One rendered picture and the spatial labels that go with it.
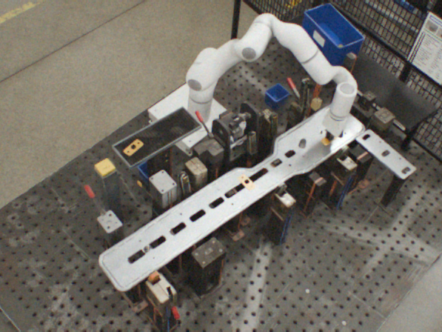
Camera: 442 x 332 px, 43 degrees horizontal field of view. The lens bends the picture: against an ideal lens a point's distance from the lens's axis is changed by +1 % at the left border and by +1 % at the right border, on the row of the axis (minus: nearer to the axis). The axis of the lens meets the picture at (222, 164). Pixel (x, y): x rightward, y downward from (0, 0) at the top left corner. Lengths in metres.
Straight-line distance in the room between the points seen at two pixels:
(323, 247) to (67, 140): 1.97
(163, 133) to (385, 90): 1.16
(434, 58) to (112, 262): 1.70
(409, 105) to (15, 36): 3.02
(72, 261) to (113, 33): 2.38
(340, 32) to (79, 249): 1.71
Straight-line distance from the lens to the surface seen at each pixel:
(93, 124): 3.92
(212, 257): 2.19
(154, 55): 4.35
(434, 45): 2.76
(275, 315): 2.48
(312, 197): 2.56
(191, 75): 2.53
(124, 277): 2.20
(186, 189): 2.35
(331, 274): 2.60
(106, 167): 2.26
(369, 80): 2.90
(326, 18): 3.12
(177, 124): 2.38
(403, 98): 2.87
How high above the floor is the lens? 3.00
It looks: 55 degrees down
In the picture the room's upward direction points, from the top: 6 degrees clockwise
